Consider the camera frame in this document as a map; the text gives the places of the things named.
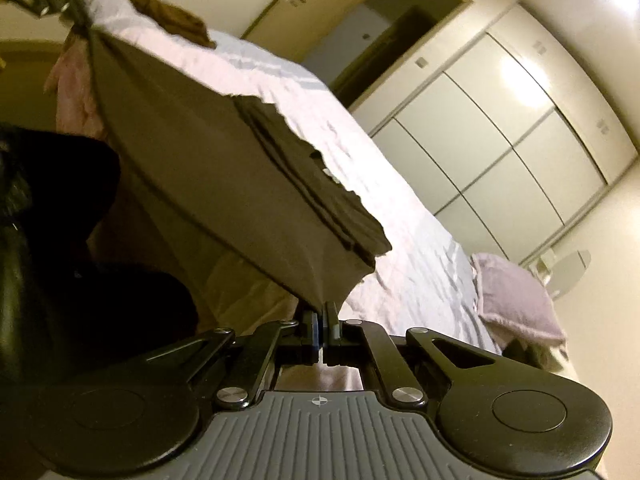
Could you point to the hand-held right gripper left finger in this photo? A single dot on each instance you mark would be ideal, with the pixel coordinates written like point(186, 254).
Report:
point(314, 332)

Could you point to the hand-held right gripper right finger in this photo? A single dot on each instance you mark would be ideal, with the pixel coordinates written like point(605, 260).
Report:
point(332, 332)

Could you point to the black shirt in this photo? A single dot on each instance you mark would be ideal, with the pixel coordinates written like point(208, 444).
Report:
point(200, 170)

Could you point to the brown garment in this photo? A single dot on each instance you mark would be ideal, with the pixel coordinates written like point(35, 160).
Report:
point(175, 20)

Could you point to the grey pillow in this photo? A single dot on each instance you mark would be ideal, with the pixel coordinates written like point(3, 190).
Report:
point(515, 300)

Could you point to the white round side table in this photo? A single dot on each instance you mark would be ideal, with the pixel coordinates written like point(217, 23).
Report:
point(570, 270)

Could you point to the beige wooden door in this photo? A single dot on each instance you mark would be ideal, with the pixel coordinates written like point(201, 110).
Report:
point(320, 5)

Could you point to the cream wardrobe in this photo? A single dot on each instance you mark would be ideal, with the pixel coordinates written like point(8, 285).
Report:
point(500, 150)

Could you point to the person's black clothing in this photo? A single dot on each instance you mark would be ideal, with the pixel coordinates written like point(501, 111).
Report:
point(60, 240)

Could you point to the wall switch plate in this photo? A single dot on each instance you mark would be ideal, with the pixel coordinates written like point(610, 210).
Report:
point(422, 62)

